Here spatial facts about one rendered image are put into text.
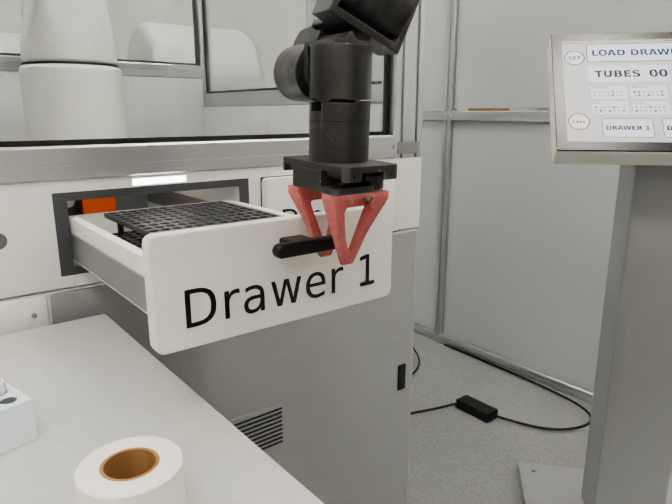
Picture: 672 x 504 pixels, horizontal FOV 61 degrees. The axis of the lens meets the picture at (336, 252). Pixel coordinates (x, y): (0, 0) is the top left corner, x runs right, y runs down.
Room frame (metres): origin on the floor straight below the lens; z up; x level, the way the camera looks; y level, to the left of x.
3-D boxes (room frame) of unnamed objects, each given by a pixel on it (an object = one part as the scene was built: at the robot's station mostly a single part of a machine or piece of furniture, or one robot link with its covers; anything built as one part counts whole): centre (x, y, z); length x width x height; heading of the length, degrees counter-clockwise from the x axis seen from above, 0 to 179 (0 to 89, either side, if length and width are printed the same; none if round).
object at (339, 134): (0.55, 0.00, 1.01); 0.10 x 0.07 x 0.07; 38
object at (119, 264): (0.74, 0.18, 0.86); 0.40 x 0.26 x 0.06; 38
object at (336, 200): (0.55, 0.00, 0.94); 0.07 x 0.07 x 0.09; 38
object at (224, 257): (0.57, 0.05, 0.87); 0.29 x 0.02 x 0.11; 128
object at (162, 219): (0.73, 0.18, 0.87); 0.22 x 0.18 x 0.06; 38
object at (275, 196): (1.02, 0.00, 0.87); 0.29 x 0.02 x 0.11; 128
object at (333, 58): (0.55, 0.00, 1.07); 0.07 x 0.06 x 0.07; 27
